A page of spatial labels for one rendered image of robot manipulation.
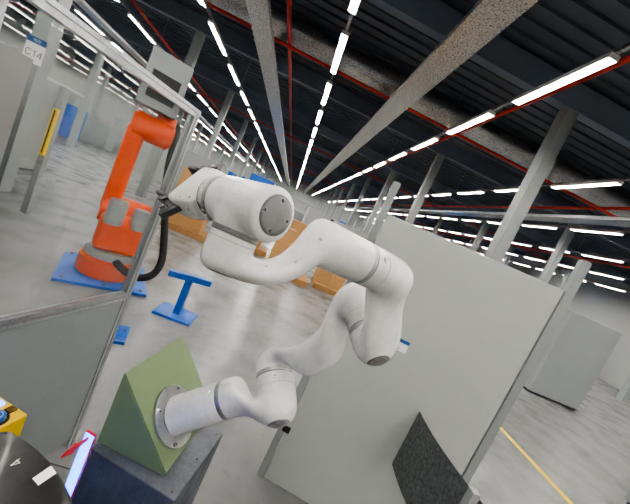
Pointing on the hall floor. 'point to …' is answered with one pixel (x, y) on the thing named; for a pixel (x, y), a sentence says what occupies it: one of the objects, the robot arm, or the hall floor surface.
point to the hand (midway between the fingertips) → (179, 184)
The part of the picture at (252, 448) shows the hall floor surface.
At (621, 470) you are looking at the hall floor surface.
